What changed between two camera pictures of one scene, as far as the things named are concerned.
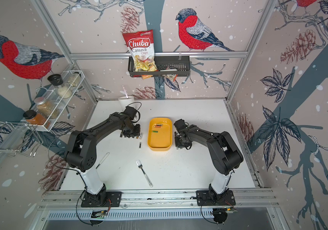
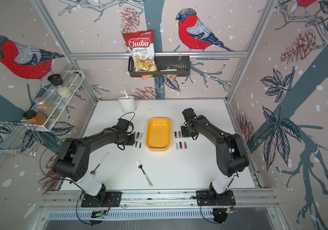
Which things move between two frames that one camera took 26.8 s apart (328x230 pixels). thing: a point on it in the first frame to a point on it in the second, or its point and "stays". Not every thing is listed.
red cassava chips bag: x=141 y=44 stays
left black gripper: x=137 y=132 to x=132 y=141
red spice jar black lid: x=32 y=117 stays
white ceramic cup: x=125 y=101 stays
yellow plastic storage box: x=159 y=134 stays
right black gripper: x=177 y=145 to x=183 y=134
